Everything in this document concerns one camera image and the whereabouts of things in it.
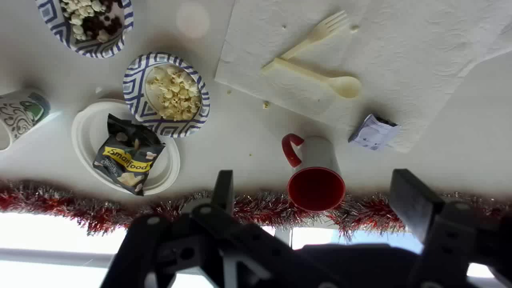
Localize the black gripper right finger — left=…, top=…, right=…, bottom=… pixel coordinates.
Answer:
left=389, top=167, right=512, bottom=288

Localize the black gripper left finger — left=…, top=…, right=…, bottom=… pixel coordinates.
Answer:
left=101, top=167, right=333, bottom=288

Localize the cream plastic spoon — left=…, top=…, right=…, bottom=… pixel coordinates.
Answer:
left=261, top=55, right=363, bottom=100

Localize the black spoon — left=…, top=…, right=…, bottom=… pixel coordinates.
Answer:
left=347, top=111, right=398, bottom=153

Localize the blue patterned bowl popcorn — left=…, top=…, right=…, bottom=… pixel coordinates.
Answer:
left=121, top=51, right=213, bottom=139

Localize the blue patterned bowl dark cereal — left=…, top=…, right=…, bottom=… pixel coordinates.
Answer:
left=35, top=0, right=134, bottom=59

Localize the black yellow snack bag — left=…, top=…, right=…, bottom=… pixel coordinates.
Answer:
left=93, top=111, right=166, bottom=196

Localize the red silver tinsel garland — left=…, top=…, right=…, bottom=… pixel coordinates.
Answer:
left=0, top=180, right=512, bottom=238

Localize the white round plate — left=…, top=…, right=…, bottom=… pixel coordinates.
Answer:
left=70, top=99, right=182, bottom=196

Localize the white mug red inside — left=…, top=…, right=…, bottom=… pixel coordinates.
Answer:
left=280, top=132, right=349, bottom=212

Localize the patterned paper cup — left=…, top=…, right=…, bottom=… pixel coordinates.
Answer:
left=0, top=87, right=53, bottom=153

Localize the cream plastic fork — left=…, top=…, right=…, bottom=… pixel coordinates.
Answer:
left=277, top=9, right=353, bottom=60

